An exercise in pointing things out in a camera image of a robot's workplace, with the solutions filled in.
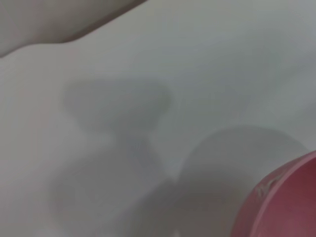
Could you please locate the pink bowl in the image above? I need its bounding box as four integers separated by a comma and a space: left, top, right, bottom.
231, 150, 316, 237

